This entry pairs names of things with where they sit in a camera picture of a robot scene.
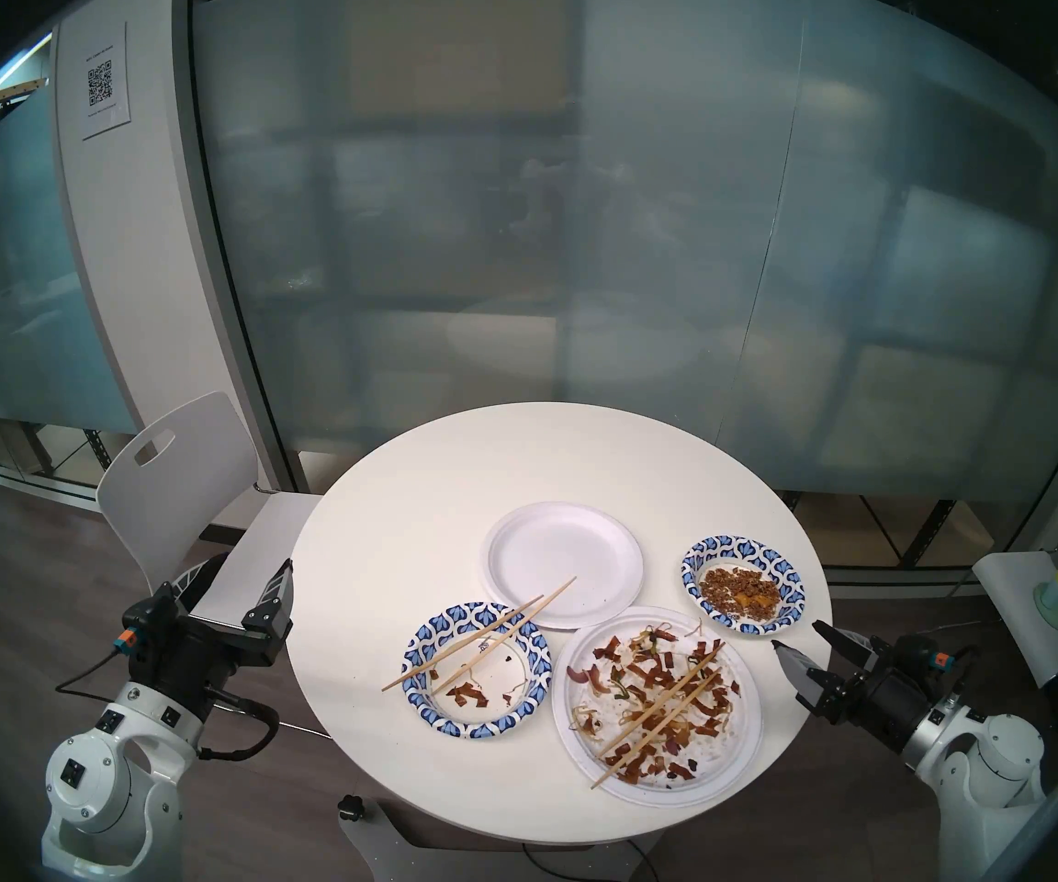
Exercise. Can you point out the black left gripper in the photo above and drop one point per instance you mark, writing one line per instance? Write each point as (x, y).
(185, 660)

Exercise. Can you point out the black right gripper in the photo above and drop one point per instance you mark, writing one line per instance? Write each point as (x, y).
(901, 692)

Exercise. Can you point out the small white foam plate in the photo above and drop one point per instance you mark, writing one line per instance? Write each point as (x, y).
(561, 559)

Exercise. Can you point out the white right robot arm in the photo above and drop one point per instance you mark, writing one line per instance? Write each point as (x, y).
(997, 751)

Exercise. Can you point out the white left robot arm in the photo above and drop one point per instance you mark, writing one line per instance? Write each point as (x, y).
(93, 784)

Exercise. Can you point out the small blue patterned paper bowl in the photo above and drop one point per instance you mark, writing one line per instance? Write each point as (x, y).
(782, 568)

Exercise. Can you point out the minced brown food leftovers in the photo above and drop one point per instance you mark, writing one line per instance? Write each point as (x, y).
(740, 591)

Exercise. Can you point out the large white foam plate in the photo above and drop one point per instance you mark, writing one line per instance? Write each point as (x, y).
(726, 756)

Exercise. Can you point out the black metal shelf brace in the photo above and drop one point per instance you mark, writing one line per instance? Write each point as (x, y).
(928, 531)

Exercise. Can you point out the white chair holding bottle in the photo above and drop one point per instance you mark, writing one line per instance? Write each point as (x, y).
(1016, 604)

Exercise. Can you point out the clear bottle yellow cap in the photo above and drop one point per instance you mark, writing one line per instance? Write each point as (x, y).
(1054, 600)

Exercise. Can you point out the black knob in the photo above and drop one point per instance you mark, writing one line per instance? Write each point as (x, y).
(351, 808)

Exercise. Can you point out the brown food scraps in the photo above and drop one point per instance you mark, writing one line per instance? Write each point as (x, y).
(467, 696)

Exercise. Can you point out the large blue patterned paper bowl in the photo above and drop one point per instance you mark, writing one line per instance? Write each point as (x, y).
(501, 719)

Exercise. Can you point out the QR code paper sign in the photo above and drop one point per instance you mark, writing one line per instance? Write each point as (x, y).
(105, 81)

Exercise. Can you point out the wooden shelf board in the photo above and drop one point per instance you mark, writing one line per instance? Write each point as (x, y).
(19, 88)

